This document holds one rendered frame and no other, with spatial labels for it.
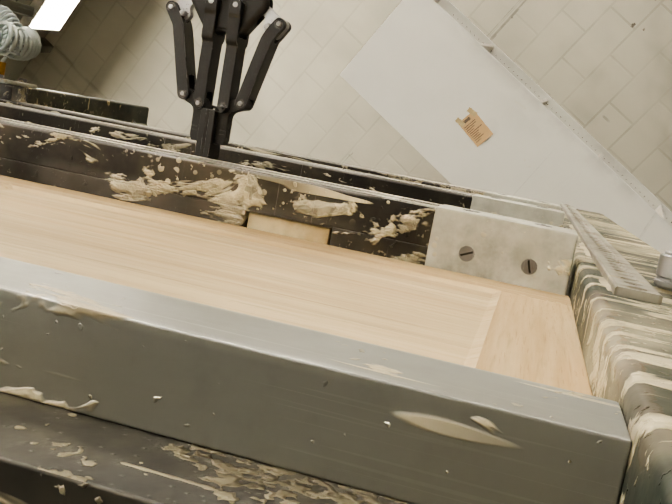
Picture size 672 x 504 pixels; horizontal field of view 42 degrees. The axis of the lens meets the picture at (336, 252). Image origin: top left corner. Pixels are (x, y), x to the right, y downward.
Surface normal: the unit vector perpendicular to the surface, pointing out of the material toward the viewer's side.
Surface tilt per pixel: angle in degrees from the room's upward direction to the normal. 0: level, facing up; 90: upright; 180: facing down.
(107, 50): 90
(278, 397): 90
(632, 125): 90
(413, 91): 90
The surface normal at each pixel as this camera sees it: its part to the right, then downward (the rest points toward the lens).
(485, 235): -0.22, 0.09
